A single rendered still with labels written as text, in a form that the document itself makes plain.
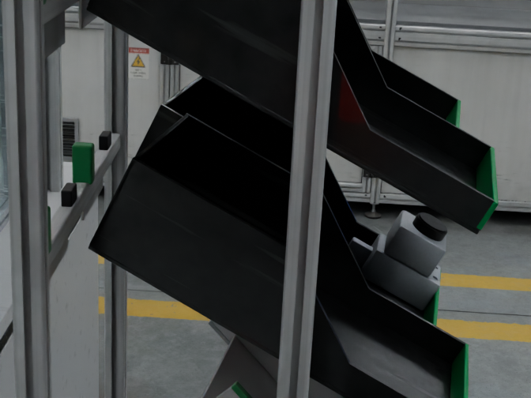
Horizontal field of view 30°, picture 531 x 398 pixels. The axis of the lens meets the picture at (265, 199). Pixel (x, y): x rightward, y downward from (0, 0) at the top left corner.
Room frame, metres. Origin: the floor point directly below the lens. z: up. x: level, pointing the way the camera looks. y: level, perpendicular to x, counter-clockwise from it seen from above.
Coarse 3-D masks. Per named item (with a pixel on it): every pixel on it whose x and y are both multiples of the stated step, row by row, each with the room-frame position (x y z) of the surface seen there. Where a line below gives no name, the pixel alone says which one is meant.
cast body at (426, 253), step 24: (408, 216) 0.82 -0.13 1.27; (432, 216) 0.82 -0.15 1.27; (360, 240) 0.82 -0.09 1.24; (384, 240) 0.82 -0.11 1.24; (408, 240) 0.79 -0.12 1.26; (432, 240) 0.79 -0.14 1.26; (360, 264) 0.82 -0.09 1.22; (384, 264) 0.79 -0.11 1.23; (408, 264) 0.79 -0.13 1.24; (432, 264) 0.79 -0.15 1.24; (384, 288) 0.80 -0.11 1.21; (408, 288) 0.79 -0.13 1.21; (432, 288) 0.79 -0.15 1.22
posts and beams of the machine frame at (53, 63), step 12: (60, 48) 2.05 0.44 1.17; (48, 60) 2.01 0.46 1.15; (60, 60) 2.04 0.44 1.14; (48, 72) 2.01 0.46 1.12; (60, 72) 2.04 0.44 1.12; (48, 84) 2.01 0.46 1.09; (60, 84) 2.04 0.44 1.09; (48, 96) 2.03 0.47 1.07; (60, 96) 2.04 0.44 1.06; (48, 108) 2.03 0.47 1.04; (60, 108) 2.04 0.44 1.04; (48, 120) 2.03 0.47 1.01; (60, 120) 2.04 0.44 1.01; (48, 132) 2.03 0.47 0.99; (60, 132) 2.04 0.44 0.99; (48, 144) 2.03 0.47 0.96; (60, 144) 2.03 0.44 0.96; (48, 156) 2.03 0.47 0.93; (60, 156) 2.03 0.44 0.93; (48, 168) 2.03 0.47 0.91; (60, 168) 2.03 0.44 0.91; (48, 180) 2.03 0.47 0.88; (60, 180) 2.03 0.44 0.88
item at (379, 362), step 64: (192, 128) 0.74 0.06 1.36; (128, 192) 0.61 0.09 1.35; (192, 192) 0.61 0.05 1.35; (256, 192) 0.73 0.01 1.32; (128, 256) 0.61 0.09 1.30; (192, 256) 0.61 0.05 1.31; (256, 256) 0.60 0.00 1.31; (320, 256) 0.72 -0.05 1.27; (256, 320) 0.60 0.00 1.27; (320, 320) 0.59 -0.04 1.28; (384, 320) 0.71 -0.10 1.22; (384, 384) 0.58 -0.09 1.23; (448, 384) 0.66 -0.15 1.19
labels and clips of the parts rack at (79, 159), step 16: (80, 0) 0.77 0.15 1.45; (64, 16) 0.71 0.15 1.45; (80, 16) 0.77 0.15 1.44; (96, 16) 0.84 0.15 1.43; (48, 32) 0.66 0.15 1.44; (64, 32) 0.71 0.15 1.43; (48, 48) 0.66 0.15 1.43; (80, 144) 0.74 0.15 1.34; (80, 160) 0.74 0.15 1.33; (80, 176) 0.74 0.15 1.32; (64, 192) 0.68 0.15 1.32; (96, 192) 0.83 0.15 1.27; (48, 208) 0.59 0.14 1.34; (48, 224) 0.59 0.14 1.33; (48, 240) 0.59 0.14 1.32
